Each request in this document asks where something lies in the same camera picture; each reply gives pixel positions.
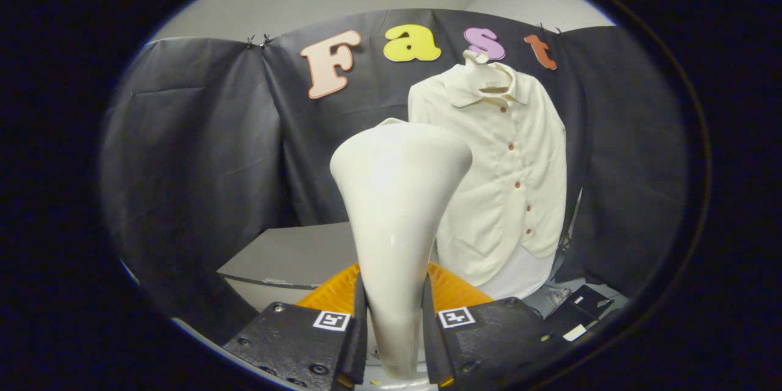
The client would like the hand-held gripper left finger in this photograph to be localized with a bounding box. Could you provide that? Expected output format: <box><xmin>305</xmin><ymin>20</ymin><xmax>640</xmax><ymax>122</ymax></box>
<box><xmin>222</xmin><ymin>263</ymin><xmax>370</xmax><ymax>391</ymax></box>

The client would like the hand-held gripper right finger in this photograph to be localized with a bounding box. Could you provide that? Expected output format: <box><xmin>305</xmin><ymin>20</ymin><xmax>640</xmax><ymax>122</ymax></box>
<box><xmin>420</xmin><ymin>261</ymin><xmax>572</xmax><ymax>390</ymax></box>

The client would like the cream button-up shirt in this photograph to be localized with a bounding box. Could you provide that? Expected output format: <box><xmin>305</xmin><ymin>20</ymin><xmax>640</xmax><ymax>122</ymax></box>
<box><xmin>408</xmin><ymin>61</ymin><xmax>568</xmax><ymax>288</ymax></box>

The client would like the cream clothes hanger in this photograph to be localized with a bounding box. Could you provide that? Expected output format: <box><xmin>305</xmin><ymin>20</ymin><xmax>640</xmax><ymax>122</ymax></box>
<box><xmin>462</xmin><ymin>49</ymin><xmax>514</xmax><ymax>93</ymax></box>

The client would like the grey drawer cabinet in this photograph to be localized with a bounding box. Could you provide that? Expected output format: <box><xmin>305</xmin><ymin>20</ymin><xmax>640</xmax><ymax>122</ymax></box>
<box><xmin>217</xmin><ymin>222</ymin><xmax>361</xmax><ymax>312</ymax></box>

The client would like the black box with white label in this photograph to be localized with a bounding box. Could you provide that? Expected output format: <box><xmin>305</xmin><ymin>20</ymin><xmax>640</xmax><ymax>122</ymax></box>
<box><xmin>546</xmin><ymin>284</ymin><xmax>615</xmax><ymax>343</ymax></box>

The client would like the black backdrop cloth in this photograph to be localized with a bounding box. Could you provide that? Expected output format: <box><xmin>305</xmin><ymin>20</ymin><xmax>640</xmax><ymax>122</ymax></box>
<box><xmin>100</xmin><ymin>9</ymin><xmax>688</xmax><ymax>343</ymax></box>

